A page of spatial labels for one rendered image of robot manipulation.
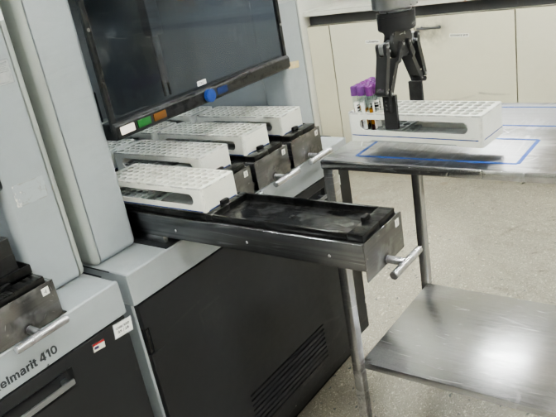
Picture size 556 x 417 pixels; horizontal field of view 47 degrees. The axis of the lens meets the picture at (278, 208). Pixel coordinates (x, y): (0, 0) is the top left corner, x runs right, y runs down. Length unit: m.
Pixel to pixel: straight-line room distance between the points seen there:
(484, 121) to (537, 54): 2.08
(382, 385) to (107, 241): 1.03
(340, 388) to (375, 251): 1.02
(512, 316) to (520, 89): 1.78
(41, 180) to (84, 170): 0.09
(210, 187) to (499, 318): 0.89
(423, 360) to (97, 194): 0.87
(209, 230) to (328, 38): 2.64
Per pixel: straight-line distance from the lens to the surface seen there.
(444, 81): 3.50
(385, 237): 1.09
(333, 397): 2.01
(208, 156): 1.44
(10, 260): 1.21
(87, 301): 1.22
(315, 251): 1.08
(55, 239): 1.27
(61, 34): 1.27
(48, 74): 1.24
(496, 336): 1.72
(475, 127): 1.25
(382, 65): 1.28
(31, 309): 1.15
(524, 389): 1.56
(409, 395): 1.99
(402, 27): 1.30
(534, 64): 3.33
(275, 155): 1.57
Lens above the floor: 1.26
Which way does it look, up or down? 22 degrees down
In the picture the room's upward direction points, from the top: 10 degrees counter-clockwise
